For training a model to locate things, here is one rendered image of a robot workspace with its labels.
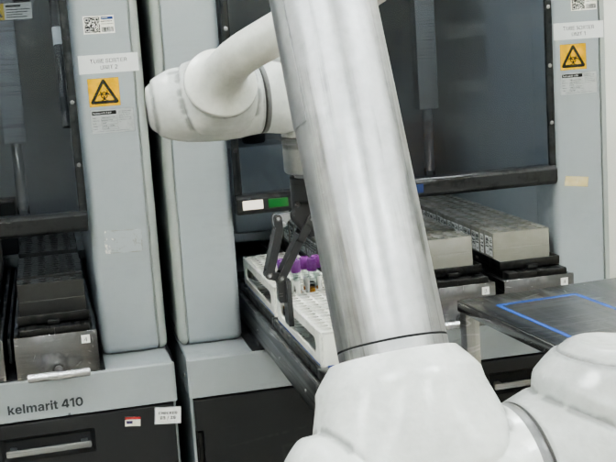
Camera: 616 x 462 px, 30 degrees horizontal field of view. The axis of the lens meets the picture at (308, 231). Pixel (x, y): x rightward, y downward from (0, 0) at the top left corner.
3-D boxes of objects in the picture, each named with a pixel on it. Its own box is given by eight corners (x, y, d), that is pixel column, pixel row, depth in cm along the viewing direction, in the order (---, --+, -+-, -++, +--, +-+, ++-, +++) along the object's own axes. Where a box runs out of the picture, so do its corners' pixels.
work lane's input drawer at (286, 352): (234, 321, 220) (230, 275, 219) (304, 313, 223) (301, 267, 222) (325, 445, 150) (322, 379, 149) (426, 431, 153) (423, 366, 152)
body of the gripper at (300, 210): (291, 179, 166) (296, 242, 168) (348, 173, 168) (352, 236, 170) (280, 173, 174) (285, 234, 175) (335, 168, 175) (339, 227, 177)
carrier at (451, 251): (470, 265, 215) (468, 234, 214) (474, 267, 213) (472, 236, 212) (411, 272, 213) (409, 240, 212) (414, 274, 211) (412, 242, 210)
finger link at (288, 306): (291, 280, 171) (286, 281, 171) (294, 326, 172) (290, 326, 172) (286, 277, 174) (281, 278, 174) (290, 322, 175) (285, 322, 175)
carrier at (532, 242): (546, 257, 218) (544, 225, 217) (550, 258, 216) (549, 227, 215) (489, 263, 216) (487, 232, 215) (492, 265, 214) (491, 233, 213)
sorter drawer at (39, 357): (21, 297, 255) (17, 257, 254) (84, 290, 258) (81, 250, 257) (16, 389, 185) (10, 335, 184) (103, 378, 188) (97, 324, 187)
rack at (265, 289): (244, 289, 216) (242, 256, 215) (296, 282, 218) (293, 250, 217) (276, 324, 188) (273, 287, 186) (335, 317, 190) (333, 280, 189)
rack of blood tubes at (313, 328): (278, 327, 186) (275, 290, 185) (337, 320, 188) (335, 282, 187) (322, 377, 157) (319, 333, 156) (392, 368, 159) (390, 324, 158)
